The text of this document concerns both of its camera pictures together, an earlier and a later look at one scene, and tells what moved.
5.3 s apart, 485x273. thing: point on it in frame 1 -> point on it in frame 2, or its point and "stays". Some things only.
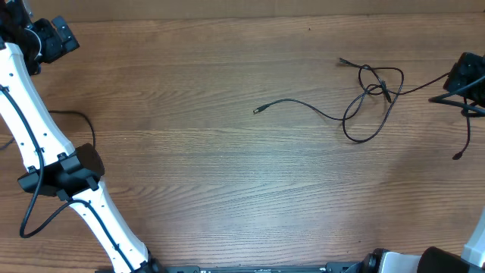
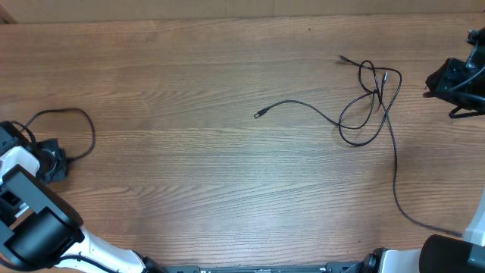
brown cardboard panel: (83, 10) stays
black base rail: (326, 268) stays
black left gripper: (56, 45) -> (61, 168)
